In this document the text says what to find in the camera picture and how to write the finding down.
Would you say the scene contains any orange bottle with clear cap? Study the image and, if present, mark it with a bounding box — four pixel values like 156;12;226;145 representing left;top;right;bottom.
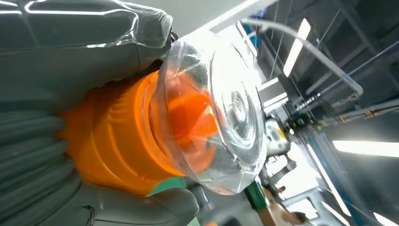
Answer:
57;29;269;197

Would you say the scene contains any background robot with white head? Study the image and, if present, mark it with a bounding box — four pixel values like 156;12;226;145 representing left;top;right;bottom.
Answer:
264;118;297;188

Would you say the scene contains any white bent overhead pipe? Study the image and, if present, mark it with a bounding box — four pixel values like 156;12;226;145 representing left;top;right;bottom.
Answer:
240;16;364;98

